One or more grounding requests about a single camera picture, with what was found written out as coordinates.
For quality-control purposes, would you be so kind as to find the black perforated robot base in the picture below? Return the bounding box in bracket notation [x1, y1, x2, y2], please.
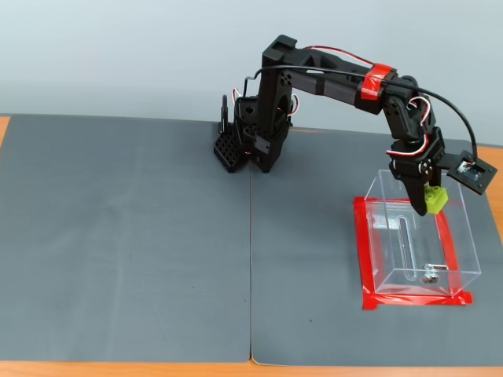
[213, 96, 261, 174]

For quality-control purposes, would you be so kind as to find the grey table mat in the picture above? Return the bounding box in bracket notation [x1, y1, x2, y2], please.
[0, 113, 252, 364]
[249, 125, 503, 368]

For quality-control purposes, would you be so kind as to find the black camera cable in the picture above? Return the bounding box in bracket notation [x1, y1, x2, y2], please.
[242, 65, 479, 162]

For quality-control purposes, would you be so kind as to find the silver metal box latch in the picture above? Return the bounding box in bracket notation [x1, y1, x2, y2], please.
[421, 263, 450, 284]

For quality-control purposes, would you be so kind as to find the green lego block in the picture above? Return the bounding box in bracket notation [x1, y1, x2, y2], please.
[423, 185, 450, 215]

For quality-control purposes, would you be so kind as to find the red tape strip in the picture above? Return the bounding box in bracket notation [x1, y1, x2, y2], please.
[361, 291, 474, 312]
[353, 194, 445, 208]
[353, 196, 379, 311]
[433, 203, 465, 299]

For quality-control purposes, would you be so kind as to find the black table clamp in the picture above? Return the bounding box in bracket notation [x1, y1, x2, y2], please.
[217, 93, 231, 134]

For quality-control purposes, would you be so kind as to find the black square wrist camera module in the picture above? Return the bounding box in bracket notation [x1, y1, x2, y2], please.
[442, 149, 499, 196]

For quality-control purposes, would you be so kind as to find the red tape band on arm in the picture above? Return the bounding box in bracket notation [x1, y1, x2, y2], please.
[360, 62, 397, 101]

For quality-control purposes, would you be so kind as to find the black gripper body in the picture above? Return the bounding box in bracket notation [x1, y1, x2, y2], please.
[387, 126, 447, 182]

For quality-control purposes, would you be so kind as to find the transparent acrylic box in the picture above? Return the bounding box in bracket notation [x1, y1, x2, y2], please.
[363, 168, 483, 299]

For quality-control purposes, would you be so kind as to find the red white wrist servo wire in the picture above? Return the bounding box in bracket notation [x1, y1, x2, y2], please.
[385, 95, 432, 159]

